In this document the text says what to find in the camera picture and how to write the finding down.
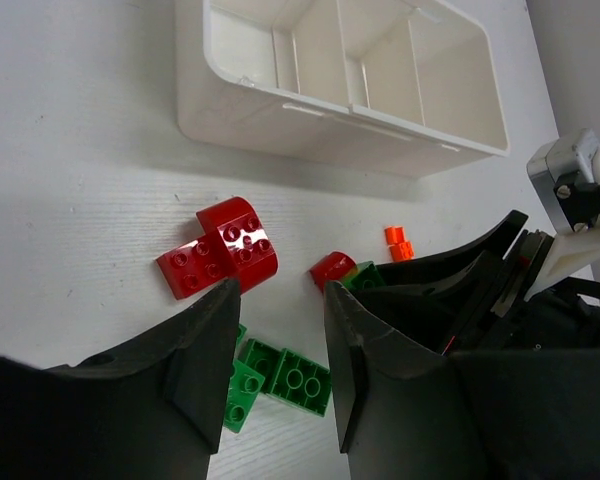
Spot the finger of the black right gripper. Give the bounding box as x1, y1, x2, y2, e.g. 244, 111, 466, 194
353, 252, 500, 350

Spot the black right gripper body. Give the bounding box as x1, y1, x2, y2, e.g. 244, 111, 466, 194
429, 210, 600, 355

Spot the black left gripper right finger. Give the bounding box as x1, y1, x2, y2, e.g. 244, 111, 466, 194
324, 283, 600, 479

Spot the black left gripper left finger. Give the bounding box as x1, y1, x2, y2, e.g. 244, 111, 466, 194
0, 280, 241, 479

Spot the small green duplo brick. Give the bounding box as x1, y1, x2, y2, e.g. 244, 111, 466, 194
340, 261, 386, 290

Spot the red curved duplo brick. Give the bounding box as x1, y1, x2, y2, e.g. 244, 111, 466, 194
309, 251, 356, 293

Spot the red arched duplo brick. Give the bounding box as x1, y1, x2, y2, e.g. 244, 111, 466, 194
196, 197, 278, 293

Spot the orange small lego piece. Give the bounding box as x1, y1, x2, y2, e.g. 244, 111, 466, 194
384, 226, 415, 262

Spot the green duplo brick upside down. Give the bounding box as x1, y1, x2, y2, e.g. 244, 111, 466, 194
238, 338, 332, 417

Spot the white divided plastic container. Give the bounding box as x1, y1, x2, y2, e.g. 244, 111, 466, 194
174, 0, 510, 178

